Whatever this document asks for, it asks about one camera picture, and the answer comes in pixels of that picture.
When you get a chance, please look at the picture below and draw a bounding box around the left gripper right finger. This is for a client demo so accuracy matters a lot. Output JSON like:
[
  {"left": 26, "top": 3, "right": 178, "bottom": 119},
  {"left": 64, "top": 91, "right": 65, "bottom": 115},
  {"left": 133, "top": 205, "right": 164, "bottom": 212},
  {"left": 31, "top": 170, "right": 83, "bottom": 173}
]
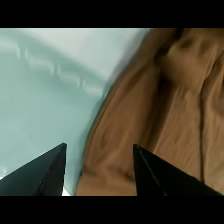
[{"left": 132, "top": 143, "right": 224, "bottom": 197}]

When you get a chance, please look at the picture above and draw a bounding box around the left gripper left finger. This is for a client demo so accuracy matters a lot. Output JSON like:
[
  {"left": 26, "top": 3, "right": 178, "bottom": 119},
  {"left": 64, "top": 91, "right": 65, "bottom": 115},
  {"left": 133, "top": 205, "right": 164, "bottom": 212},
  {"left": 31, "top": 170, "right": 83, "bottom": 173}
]
[{"left": 0, "top": 142, "right": 68, "bottom": 197}]

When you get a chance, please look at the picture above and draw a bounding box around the brown shirt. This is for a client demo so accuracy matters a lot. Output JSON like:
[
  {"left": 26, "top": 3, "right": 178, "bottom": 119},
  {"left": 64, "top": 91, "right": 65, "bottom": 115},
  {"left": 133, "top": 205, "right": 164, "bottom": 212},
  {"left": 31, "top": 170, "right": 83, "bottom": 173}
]
[{"left": 75, "top": 27, "right": 224, "bottom": 197}]

